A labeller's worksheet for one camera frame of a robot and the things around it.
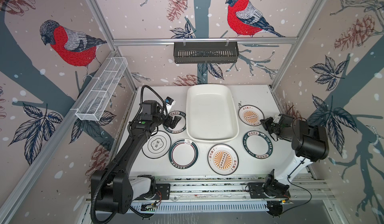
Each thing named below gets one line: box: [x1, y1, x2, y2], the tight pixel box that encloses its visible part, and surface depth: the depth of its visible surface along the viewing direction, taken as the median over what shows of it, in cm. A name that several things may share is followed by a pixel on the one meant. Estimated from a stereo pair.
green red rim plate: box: [168, 138, 199, 170], surface depth 87 cm
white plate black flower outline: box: [142, 131, 172, 159], surface depth 91 cm
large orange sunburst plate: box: [207, 143, 239, 176], surface depth 85 cm
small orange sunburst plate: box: [238, 104, 265, 126], surface depth 106 cm
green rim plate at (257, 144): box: [242, 130, 274, 160], surface depth 90 cm
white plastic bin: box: [186, 84, 240, 143], surface depth 103 cm
